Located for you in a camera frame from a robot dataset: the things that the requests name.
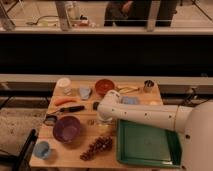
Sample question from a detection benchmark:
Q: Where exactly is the silver fork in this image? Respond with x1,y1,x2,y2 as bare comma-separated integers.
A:
87,120,97,126

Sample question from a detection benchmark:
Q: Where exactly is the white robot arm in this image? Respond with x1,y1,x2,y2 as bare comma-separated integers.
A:
97,90,213,171

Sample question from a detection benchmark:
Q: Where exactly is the red orange bowl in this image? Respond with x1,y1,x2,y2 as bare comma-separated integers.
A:
95,79,115,97

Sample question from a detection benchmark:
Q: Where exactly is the purple bowl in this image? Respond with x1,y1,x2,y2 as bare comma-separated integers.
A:
53,116,81,143

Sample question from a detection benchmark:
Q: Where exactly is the yellow banana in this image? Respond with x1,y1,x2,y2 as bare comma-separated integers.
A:
117,86,139,94

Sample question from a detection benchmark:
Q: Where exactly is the black rectangular block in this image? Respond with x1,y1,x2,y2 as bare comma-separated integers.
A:
93,102,99,110

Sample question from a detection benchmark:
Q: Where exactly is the blue sponge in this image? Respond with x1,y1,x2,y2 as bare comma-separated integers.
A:
121,96,139,105

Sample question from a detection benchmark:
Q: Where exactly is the small metal cup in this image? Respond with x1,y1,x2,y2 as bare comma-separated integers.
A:
143,80,154,93

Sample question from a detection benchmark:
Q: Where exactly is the orange round fruit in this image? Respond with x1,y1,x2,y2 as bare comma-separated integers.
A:
149,101,159,106

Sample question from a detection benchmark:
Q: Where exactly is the orange carrot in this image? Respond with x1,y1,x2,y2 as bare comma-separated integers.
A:
54,97,76,106

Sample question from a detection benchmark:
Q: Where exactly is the bunch of dark grapes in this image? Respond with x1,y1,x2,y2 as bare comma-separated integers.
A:
80,136,113,161

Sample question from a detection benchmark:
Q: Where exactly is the wooden table board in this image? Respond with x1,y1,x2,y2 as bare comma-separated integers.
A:
29,80,168,170

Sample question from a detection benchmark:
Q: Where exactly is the green plastic tray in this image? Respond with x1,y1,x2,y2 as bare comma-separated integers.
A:
116,120,182,168

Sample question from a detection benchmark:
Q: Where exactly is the small black measuring cup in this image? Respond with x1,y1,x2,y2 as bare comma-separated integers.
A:
43,114,57,126

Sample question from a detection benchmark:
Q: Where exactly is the person in dark clothes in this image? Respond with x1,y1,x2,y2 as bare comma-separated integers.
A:
104,0,178,27

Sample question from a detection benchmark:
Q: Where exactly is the light blue cup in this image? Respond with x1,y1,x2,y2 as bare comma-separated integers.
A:
33,141,51,160

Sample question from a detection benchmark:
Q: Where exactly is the black handled knife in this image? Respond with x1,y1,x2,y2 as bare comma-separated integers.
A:
49,105,85,115

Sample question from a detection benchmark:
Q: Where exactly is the black chair frame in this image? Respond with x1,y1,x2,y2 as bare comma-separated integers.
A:
0,129,37,171

